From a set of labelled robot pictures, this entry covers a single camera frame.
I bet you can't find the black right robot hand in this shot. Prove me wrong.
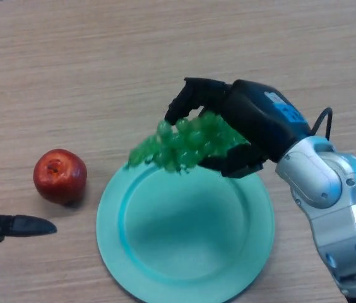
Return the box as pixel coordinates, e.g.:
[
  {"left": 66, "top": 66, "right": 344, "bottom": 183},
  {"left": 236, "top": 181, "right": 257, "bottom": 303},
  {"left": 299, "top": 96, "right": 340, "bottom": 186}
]
[{"left": 164, "top": 77, "right": 312, "bottom": 179}]

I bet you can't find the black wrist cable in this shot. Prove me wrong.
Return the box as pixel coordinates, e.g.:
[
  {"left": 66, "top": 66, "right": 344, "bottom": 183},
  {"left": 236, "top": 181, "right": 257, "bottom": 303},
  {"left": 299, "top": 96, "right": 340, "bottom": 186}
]
[{"left": 310, "top": 107, "right": 334, "bottom": 140}]

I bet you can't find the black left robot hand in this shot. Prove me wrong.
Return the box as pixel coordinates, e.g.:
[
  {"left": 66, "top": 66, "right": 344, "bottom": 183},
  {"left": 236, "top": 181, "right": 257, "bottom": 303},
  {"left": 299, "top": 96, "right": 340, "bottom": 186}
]
[{"left": 0, "top": 71, "right": 58, "bottom": 243}]

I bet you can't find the green grapes bunch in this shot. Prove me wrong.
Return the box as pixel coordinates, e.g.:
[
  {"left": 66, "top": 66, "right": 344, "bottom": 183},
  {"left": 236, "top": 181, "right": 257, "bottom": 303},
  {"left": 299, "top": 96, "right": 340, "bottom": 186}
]
[{"left": 124, "top": 108, "right": 249, "bottom": 174}]

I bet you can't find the red apple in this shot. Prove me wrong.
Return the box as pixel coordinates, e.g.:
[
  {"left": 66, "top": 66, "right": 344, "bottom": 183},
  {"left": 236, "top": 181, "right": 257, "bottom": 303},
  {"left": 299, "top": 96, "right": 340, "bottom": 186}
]
[{"left": 33, "top": 148, "right": 88, "bottom": 206}]

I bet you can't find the green round plate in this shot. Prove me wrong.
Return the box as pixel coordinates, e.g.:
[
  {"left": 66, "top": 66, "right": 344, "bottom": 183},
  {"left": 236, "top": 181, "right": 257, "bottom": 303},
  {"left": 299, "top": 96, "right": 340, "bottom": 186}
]
[{"left": 95, "top": 159, "right": 275, "bottom": 303}]

